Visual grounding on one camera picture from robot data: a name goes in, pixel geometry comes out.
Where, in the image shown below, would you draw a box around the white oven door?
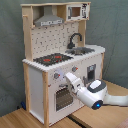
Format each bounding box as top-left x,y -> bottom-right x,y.
48,83 -> 83,125

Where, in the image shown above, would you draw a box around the grey range hood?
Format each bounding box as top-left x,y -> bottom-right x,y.
34,6 -> 64,27

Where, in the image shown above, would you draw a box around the toy microwave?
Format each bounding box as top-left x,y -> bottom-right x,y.
66,3 -> 90,21

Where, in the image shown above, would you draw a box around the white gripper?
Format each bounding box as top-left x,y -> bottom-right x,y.
65,72 -> 84,94

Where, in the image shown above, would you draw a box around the white fridge door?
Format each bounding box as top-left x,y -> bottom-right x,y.
79,55 -> 103,101

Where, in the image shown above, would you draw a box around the black stovetop red burners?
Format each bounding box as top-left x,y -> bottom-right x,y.
34,53 -> 70,66

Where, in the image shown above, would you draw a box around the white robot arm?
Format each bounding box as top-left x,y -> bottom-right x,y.
65,72 -> 128,110

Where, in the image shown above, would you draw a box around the red oven knob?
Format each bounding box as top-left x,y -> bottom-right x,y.
72,66 -> 78,72
54,73 -> 60,79

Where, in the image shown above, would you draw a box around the grey sink basin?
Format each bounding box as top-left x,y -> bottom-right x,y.
65,47 -> 95,55

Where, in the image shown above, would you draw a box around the wooden toy kitchen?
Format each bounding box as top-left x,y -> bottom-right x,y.
22,2 -> 105,128

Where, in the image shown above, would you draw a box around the black faucet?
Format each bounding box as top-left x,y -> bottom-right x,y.
67,33 -> 82,49

